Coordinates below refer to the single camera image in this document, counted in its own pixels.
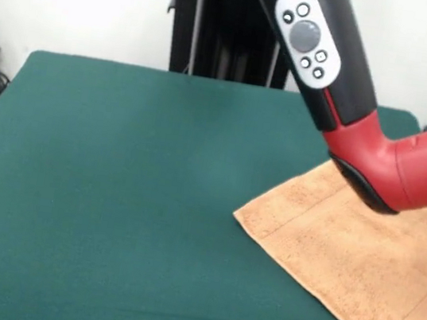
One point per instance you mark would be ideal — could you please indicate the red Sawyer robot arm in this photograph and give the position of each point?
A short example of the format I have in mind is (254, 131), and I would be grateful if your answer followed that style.
(352, 68)

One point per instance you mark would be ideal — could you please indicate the tan terry towel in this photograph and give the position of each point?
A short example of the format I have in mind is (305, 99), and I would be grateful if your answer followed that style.
(363, 263)

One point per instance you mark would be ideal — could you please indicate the dark green table cloth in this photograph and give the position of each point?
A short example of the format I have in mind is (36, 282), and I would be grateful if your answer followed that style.
(112, 193)

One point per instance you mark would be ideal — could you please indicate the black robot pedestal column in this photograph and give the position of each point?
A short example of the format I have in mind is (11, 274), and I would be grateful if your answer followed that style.
(217, 28)

